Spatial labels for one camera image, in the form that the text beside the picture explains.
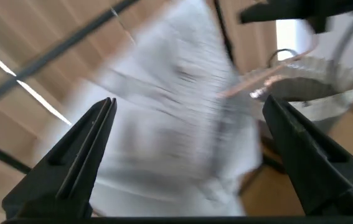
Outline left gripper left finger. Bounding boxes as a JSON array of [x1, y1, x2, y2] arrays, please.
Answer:
[[1, 97, 118, 219]]

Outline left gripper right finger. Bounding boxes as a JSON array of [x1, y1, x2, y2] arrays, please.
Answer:
[[262, 93, 353, 218]]

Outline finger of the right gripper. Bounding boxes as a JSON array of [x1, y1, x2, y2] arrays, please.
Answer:
[[240, 0, 353, 24]]

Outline pink clothes hanger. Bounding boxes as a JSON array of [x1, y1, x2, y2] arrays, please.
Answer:
[[218, 32, 320, 99]]

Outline pale grey shorts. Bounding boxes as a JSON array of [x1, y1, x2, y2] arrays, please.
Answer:
[[35, 0, 263, 218]]

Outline white laundry basket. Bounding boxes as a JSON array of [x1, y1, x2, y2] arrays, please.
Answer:
[[238, 48, 353, 134]]

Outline black clothes rack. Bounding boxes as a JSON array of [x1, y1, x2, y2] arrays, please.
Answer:
[[0, 0, 288, 175]]

